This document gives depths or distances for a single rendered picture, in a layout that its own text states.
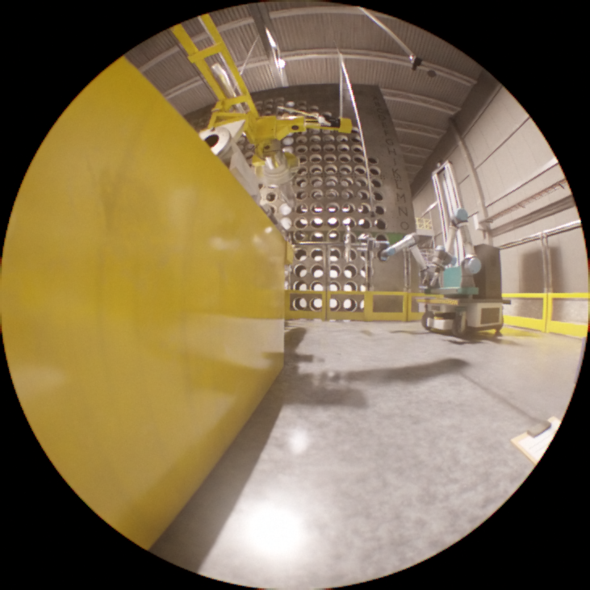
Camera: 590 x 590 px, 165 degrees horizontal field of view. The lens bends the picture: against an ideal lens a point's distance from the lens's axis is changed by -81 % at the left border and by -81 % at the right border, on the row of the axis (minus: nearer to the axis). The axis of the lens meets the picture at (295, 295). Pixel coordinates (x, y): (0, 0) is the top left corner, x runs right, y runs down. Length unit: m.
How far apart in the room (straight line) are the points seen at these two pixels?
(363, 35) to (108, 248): 9.68
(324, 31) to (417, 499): 9.76
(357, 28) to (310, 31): 1.63
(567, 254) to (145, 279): 7.75
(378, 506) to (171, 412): 0.35
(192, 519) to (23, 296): 0.34
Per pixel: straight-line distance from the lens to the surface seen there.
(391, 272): 3.64
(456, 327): 1.87
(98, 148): 0.24
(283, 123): 1.82
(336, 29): 9.51
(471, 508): 0.45
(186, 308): 0.30
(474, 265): 1.80
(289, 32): 9.51
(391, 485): 0.44
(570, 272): 7.56
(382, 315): 2.72
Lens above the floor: 0.33
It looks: level
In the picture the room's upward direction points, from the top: 1 degrees clockwise
